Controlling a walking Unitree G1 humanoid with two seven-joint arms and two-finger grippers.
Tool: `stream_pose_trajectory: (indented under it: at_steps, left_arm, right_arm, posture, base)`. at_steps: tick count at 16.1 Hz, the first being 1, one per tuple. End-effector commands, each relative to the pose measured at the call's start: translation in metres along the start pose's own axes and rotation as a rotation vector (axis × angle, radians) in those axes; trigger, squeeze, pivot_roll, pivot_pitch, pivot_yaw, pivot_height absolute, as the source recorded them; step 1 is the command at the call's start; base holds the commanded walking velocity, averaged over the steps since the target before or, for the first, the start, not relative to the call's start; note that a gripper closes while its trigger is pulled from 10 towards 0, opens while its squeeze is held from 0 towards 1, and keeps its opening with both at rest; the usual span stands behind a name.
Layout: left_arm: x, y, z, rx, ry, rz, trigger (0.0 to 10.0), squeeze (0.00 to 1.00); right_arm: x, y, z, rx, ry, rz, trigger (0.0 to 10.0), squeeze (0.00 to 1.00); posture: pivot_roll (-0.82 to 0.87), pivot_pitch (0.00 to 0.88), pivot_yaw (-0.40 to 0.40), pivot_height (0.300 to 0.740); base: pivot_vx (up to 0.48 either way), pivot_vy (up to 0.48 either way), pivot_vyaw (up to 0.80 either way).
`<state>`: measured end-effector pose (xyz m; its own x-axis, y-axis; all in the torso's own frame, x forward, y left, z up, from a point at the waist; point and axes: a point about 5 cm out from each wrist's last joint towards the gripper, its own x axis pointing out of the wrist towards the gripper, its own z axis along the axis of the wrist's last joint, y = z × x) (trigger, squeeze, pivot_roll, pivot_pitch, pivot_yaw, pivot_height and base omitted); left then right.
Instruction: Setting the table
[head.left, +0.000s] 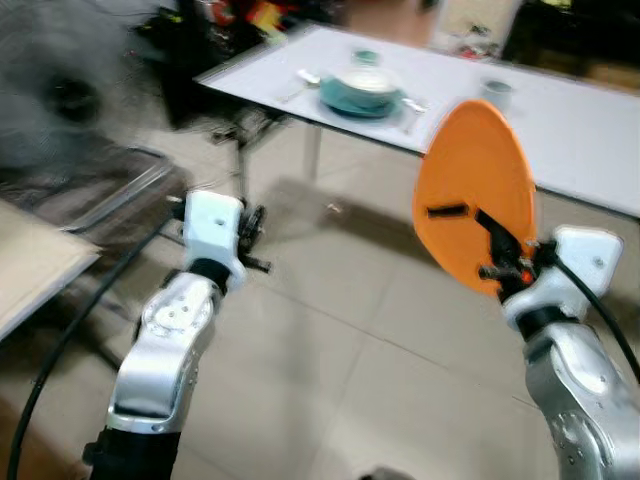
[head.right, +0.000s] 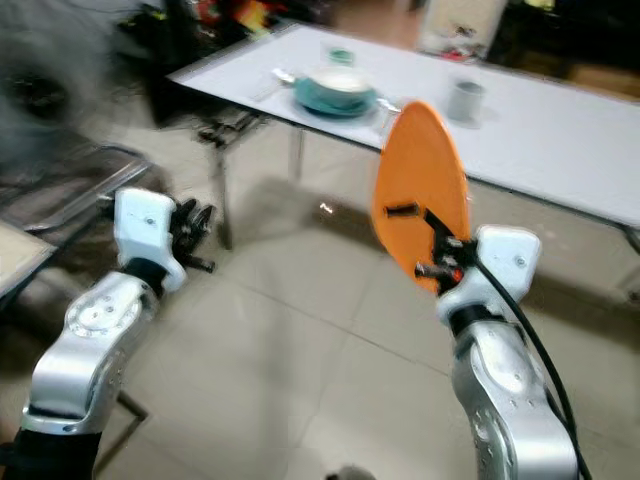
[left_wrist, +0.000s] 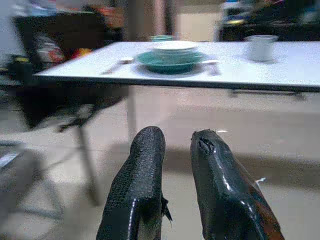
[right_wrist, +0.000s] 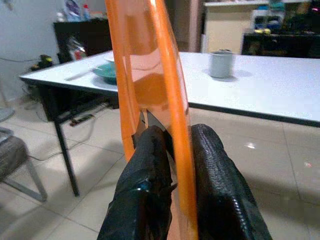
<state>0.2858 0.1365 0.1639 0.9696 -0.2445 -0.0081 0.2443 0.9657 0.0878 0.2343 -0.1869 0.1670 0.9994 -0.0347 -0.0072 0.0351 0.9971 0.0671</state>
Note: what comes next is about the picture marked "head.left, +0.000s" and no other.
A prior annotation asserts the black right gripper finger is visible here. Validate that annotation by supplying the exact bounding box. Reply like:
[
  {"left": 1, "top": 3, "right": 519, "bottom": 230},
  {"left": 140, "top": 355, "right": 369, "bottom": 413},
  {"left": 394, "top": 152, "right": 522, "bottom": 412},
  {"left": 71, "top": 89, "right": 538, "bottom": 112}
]
[{"left": 473, "top": 207, "right": 538, "bottom": 263}]

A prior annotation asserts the orange oval plate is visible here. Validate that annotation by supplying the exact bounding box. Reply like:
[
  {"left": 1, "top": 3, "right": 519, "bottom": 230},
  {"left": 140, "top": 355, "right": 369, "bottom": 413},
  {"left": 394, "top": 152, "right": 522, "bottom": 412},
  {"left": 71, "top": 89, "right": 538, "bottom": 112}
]
[{"left": 412, "top": 98, "right": 538, "bottom": 298}]

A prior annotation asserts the black table leg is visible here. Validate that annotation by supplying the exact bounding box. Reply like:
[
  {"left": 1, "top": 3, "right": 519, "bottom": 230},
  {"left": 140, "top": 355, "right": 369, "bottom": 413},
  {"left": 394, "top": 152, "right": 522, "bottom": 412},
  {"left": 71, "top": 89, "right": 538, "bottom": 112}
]
[{"left": 234, "top": 110, "right": 252, "bottom": 201}]

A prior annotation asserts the silver table leg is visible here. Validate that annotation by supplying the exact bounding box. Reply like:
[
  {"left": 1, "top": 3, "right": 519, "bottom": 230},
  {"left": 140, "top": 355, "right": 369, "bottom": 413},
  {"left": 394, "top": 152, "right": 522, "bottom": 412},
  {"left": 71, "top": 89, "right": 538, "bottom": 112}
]
[{"left": 305, "top": 125, "right": 323, "bottom": 183}]

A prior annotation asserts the grey cup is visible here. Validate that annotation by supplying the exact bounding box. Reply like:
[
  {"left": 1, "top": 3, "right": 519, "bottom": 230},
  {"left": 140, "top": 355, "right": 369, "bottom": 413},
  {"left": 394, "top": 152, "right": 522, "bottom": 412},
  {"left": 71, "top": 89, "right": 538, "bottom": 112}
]
[{"left": 480, "top": 78, "right": 515, "bottom": 112}]

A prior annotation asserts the silver fork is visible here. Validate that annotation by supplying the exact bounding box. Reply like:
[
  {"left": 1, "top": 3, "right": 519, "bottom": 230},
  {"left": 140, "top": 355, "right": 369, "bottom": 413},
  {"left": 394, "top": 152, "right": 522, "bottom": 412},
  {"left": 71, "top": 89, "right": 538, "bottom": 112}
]
[{"left": 400, "top": 97, "right": 429, "bottom": 131}]

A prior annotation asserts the teal plate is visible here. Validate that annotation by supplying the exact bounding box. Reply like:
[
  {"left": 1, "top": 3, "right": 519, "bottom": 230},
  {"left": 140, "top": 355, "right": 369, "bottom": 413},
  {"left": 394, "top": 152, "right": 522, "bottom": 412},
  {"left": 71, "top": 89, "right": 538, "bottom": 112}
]
[{"left": 318, "top": 75, "right": 406, "bottom": 120}]

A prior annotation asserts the white bowl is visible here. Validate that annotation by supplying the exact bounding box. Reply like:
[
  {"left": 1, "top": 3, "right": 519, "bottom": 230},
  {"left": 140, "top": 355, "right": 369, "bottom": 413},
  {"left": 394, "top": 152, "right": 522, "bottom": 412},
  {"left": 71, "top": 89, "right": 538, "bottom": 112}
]
[{"left": 333, "top": 64, "right": 401, "bottom": 99}]

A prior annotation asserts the grey standing fan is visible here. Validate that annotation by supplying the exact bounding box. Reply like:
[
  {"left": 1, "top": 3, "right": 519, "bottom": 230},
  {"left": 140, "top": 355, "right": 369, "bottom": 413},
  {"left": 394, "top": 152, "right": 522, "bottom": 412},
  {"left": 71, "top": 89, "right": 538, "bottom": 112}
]
[{"left": 0, "top": 15, "right": 136, "bottom": 171}]

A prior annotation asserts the beige wooden board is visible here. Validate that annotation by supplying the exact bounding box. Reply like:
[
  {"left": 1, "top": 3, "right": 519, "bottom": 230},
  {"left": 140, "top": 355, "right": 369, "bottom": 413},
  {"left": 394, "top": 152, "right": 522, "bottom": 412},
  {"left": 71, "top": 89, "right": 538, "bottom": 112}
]
[{"left": 0, "top": 200, "right": 101, "bottom": 341}]

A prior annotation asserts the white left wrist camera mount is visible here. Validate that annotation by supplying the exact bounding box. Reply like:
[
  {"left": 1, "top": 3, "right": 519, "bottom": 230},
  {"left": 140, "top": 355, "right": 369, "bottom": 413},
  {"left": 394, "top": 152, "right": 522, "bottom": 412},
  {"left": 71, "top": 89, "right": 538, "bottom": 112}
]
[{"left": 183, "top": 190, "right": 248, "bottom": 283}]

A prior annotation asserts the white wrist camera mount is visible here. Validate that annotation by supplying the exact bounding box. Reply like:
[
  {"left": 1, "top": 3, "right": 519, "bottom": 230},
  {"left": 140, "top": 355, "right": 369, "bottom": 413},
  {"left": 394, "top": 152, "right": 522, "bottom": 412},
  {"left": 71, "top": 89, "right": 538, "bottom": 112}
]
[
  {"left": 183, "top": 190, "right": 248, "bottom": 283},
  {"left": 503, "top": 226, "right": 624, "bottom": 331}
]

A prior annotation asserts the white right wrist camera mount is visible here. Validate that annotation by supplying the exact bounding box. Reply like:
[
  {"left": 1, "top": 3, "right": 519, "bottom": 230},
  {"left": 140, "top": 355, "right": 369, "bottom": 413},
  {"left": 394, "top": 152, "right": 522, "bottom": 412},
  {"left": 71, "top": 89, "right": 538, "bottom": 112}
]
[{"left": 503, "top": 226, "right": 624, "bottom": 331}]

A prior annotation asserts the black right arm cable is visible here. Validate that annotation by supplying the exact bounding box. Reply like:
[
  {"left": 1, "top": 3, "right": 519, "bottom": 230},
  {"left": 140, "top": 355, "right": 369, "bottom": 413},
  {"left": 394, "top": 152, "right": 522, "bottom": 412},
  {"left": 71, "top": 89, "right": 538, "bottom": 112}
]
[{"left": 545, "top": 245, "right": 640, "bottom": 383}]

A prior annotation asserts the metal frame chair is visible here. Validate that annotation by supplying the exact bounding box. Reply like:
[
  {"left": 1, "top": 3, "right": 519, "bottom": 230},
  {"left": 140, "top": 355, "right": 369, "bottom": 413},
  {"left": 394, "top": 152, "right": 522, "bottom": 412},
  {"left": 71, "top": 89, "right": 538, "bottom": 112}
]
[{"left": 0, "top": 145, "right": 191, "bottom": 263}]

